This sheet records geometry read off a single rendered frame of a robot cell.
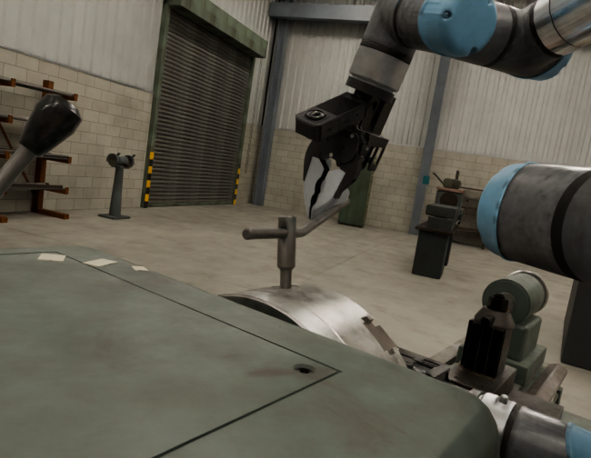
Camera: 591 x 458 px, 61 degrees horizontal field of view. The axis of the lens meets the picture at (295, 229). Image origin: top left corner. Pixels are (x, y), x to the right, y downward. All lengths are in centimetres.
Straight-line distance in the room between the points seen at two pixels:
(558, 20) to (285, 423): 55
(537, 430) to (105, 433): 57
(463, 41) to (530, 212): 21
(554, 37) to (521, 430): 47
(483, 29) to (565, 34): 9
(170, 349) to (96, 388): 7
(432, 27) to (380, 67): 12
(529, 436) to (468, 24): 49
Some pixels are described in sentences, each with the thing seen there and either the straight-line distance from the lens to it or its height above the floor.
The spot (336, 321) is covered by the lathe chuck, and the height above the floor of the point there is 122.
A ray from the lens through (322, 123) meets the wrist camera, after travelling 66.
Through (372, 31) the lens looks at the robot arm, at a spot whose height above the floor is 157.
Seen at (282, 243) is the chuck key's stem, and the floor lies 129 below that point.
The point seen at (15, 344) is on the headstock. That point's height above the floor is 125.
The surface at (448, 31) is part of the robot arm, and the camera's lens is 62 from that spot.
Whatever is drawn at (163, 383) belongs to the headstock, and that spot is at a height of 126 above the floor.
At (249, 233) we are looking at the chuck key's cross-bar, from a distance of 51.
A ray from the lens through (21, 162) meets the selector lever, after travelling 42.
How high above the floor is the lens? 138
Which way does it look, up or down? 7 degrees down
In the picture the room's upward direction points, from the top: 9 degrees clockwise
